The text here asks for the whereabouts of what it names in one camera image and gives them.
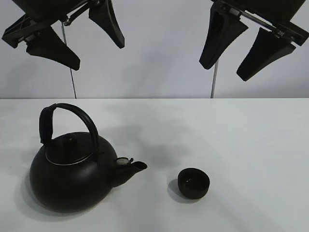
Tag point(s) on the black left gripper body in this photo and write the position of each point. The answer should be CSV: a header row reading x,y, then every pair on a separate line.
x,y
40,14

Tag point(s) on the thin grey right pole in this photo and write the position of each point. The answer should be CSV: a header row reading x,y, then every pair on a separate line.
x,y
214,79

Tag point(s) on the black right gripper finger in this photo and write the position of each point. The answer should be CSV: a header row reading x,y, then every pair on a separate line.
x,y
266,49
224,27

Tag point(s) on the thin dark left pole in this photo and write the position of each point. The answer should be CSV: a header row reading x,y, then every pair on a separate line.
x,y
71,73

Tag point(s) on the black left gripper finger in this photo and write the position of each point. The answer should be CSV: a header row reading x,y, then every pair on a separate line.
x,y
48,45
102,13

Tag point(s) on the small black teacup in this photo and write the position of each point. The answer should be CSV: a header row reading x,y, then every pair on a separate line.
x,y
193,183

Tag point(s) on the black round tea kettle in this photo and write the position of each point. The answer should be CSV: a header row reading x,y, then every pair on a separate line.
x,y
76,170

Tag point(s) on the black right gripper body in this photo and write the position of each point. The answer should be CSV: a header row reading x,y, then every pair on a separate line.
x,y
278,12

